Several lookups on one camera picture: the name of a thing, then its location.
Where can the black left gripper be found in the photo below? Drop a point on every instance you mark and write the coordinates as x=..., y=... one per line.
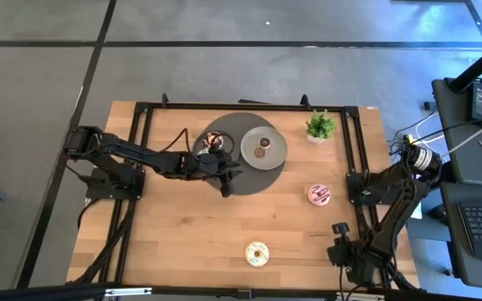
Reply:
x=213, y=165

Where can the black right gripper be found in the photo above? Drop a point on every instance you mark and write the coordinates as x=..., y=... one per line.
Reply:
x=343, y=255

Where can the pink chocolate-drizzle donut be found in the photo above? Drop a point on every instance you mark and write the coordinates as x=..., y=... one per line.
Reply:
x=313, y=200

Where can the small plain chocolate donut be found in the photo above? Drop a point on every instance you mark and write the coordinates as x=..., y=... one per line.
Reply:
x=261, y=141

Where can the white icing donut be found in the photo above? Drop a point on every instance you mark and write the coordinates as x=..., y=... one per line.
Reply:
x=250, y=259

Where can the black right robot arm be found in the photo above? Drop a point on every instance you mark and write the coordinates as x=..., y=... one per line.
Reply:
x=400, y=196

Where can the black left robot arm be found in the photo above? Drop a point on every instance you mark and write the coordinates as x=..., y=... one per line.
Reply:
x=140, y=152

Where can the round grey woven placemat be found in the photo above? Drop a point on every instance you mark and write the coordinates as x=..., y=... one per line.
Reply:
x=245, y=184

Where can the light grey plate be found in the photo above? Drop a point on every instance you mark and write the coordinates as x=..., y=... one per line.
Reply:
x=274, y=156

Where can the green plant in white pot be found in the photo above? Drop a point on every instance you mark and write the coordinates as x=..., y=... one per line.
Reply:
x=320, y=125

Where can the grey keyboard desk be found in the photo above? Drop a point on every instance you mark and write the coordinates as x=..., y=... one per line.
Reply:
x=454, y=192

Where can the grey side desk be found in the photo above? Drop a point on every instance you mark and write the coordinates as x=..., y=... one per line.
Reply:
x=454, y=159

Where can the black diagonal pole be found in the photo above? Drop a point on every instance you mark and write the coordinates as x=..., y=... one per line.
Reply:
x=479, y=67

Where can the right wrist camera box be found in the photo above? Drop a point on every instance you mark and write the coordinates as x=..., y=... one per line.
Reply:
x=362, y=273

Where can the black camera rig bar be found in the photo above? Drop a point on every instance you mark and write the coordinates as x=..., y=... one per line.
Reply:
x=36, y=292

